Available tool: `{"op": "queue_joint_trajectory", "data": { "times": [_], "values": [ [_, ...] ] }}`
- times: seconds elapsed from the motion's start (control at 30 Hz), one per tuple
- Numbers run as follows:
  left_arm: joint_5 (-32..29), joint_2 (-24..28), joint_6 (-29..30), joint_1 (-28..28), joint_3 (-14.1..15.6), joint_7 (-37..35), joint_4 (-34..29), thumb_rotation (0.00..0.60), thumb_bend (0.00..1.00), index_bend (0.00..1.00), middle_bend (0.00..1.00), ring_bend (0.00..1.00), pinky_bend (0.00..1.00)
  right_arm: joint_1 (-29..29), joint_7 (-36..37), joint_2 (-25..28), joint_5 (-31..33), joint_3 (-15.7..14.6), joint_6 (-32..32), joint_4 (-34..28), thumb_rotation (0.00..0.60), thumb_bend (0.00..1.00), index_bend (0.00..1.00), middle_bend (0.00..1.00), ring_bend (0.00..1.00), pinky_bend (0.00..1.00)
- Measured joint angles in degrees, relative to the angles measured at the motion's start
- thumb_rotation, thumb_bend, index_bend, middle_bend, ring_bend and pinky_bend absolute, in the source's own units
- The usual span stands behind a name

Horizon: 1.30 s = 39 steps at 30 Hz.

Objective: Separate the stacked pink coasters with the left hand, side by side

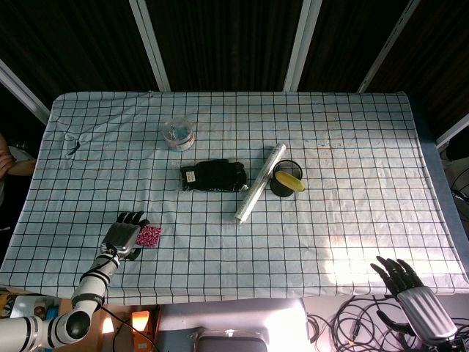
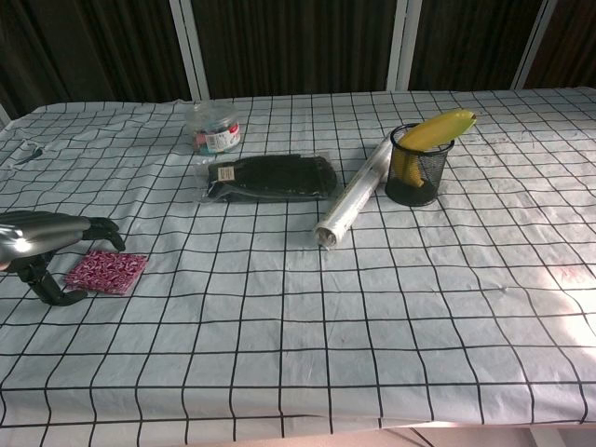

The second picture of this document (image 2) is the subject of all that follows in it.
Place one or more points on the black gloves in plastic bag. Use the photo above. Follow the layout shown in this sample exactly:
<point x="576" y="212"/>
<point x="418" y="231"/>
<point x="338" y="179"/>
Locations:
<point x="274" y="179"/>

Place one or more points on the clear plastic jar with clips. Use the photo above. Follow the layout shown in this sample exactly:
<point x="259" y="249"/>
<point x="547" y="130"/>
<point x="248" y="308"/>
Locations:
<point x="212" y="130"/>

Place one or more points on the white frame post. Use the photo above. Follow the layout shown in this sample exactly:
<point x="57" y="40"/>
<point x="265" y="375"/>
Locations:
<point x="402" y="42"/>
<point x="190" y="46"/>
<point x="533" y="42"/>

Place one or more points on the yellow banana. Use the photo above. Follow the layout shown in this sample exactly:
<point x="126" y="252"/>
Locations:
<point x="437" y="128"/>

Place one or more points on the dark brown curtain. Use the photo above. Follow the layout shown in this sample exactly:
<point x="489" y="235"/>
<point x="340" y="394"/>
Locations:
<point x="298" y="42"/>

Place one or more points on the clear plastic film roll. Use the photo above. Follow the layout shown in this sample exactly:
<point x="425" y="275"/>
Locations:
<point x="354" y="195"/>

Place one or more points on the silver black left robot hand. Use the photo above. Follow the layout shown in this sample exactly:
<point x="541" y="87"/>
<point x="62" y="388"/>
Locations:
<point x="42" y="233"/>

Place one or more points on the white black grid tablecloth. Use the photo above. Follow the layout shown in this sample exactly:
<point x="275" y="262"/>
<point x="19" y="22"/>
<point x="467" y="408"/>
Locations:
<point x="298" y="326"/>

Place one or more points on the black mesh pen holder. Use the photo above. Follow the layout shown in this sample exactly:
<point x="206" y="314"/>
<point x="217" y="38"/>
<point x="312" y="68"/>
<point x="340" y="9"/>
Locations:
<point x="414" y="179"/>

